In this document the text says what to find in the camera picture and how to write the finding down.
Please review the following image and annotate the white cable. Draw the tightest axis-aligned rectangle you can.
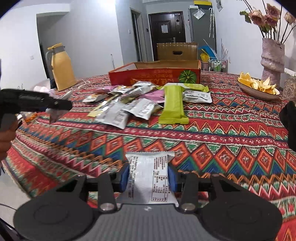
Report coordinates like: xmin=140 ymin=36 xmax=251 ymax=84
xmin=69 ymin=78 xmax=93 ymax=91

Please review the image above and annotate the bowl of orange peels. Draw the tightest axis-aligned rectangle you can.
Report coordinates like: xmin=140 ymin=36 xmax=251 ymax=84
xmin=237 ymin=72 xmax=280 ymax=100

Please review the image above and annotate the pink textured vase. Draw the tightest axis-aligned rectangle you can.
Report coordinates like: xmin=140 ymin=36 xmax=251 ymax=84
xmin=261 ymin=38 xmax=285 ymax=87

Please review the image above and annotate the brown wooden chair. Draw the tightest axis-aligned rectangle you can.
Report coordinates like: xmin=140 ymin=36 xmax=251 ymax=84
xmin=157 ymin=42 xmax=198 ymax=60

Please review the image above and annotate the dark entrance door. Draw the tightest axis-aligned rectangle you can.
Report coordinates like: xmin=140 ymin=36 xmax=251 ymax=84
xmin=149 ymin=11 xmax=186 ymax=61

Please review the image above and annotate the red cardboard snack box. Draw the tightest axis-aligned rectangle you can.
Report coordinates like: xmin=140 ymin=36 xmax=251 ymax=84
xmin=108 ymin=60 xmax=201 ymax=86

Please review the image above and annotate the grey refrigerator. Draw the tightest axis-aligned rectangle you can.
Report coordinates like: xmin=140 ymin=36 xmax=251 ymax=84
xmin=188 ymin=5 xmax=217 ymax=51

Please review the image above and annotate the yellow thermos jug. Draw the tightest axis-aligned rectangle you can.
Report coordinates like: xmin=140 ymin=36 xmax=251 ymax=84
xmin=45 ymin=43 xmax=77 ymax=91

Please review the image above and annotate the glass jar of seeds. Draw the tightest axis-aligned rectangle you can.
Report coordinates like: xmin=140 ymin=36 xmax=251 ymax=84
xmin=282 ymin=78 xmax=296 ymax=102

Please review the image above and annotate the yellow maroon snack packet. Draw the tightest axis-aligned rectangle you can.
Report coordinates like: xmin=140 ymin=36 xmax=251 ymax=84
xmin=87 ymin=94 xmax=119 ymax=118

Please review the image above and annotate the person's left hand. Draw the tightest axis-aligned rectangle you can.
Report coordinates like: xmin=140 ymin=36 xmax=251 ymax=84
xmin=0 ymin=120 xmax=18 ymax=161

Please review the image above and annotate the white packet near green bar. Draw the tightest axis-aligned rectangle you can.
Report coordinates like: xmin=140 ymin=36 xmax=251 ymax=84
xmin=183 ymin=90 xmax=212 ymax=103

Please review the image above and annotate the pink snack packet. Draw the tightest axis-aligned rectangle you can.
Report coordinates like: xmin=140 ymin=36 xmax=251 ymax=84
xmin=139 ymin=90 xmax=165 ymax=103

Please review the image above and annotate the white snack packet with label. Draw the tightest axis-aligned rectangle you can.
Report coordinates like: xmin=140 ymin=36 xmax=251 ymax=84
xmin=122 ymin=98 xmax=163 ymax=121

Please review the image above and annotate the colourful patterned tablecloth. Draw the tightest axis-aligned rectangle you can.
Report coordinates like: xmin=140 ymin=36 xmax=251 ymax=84
xmin=3 ymin=72 xmax=295 ymax=240

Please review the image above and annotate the green white snack packet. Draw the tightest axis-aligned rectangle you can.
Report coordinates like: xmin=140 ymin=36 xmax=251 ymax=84
xmin=159 ymin=83 xmax=209 ymax=92

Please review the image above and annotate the long green snack bar packet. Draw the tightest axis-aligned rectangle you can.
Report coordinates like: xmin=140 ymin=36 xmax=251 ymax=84
xmin=159 ymin=85 xmax=189 ymax=125

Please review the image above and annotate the black glove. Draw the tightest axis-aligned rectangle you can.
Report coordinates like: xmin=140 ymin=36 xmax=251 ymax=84
xmin=279 ymin=101 xmax=296 ymax=152

